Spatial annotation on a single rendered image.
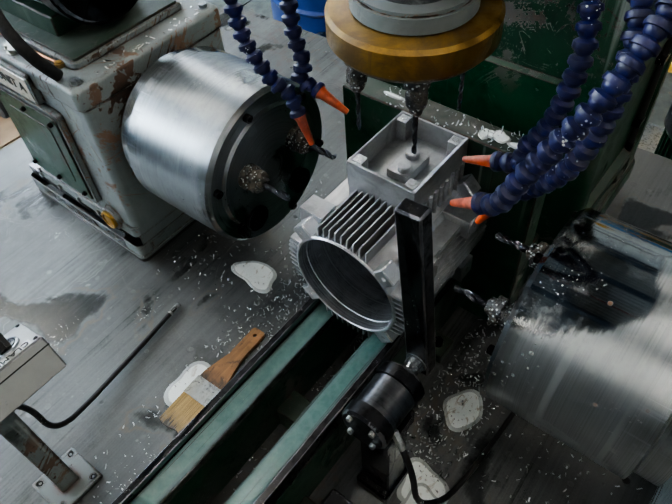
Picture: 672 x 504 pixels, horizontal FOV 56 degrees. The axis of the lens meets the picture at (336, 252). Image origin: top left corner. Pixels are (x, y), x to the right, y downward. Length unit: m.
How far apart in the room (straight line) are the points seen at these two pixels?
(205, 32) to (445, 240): 0.53
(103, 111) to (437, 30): 0.54
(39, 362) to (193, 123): 0.35
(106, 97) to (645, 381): 0.78
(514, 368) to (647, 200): 0.69
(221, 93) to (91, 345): 0.48
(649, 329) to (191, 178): 0.58
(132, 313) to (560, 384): 0.72
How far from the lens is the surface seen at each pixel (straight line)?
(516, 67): 0.89
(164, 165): 0.91
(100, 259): 1.22
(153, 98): 0.93
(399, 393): 0.70
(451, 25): 0.63
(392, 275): 0.73
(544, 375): 0.67
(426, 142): 0.84
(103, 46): 1.03
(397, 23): 0.62
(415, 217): 0.56
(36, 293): 1.22
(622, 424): 0.67
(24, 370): 0.79
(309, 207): 0.82
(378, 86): 0.89
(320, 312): 0.90
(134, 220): 1.12
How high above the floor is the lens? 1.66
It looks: 50 degrees down
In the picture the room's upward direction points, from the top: 5 degrees counter-clockwise
